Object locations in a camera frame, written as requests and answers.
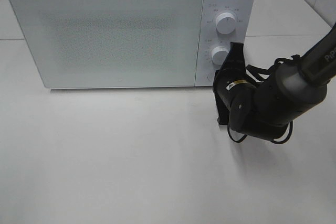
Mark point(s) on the round white door-release button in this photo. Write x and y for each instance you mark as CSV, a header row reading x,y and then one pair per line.
x,y
210,77

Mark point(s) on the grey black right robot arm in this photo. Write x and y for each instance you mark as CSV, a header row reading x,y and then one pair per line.
x,y
263,103

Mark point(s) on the white timer knob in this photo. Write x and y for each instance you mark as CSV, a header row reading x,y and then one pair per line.
x,y
218,55

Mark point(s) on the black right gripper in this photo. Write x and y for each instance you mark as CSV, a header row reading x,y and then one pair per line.
x,y
234,91

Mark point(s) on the white power knob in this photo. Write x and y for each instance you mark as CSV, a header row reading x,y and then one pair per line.
x,y
225,22

